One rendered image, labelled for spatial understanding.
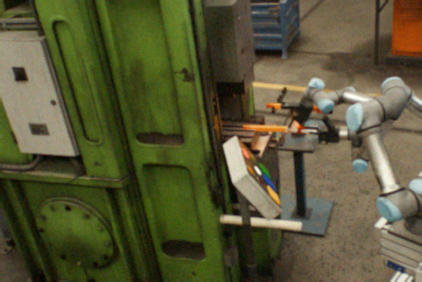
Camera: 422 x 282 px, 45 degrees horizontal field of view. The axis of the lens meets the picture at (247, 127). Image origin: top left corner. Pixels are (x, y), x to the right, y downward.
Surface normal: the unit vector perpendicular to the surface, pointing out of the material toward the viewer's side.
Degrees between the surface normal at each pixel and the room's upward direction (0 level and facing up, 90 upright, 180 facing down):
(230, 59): 90
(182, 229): 90
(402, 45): 89
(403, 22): 90
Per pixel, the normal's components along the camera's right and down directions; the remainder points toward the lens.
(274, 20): -0.33, 0.47
